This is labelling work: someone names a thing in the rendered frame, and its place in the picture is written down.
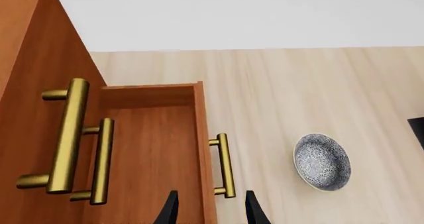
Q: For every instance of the wooden cabinet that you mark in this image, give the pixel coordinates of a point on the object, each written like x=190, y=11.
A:
x=43, y=47

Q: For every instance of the flat black stove plate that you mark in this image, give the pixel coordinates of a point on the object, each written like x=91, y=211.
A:
x=418, y=132

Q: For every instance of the open wooden drawer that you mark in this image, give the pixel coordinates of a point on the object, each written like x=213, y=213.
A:
x=155, y=139

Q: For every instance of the blue patterned bowl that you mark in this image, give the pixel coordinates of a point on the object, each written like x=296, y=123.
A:
x=323, y=163

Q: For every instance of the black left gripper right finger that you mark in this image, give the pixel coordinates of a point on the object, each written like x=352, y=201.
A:
x=255, y=212

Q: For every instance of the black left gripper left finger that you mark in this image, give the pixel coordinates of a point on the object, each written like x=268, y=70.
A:
x=169, y=211

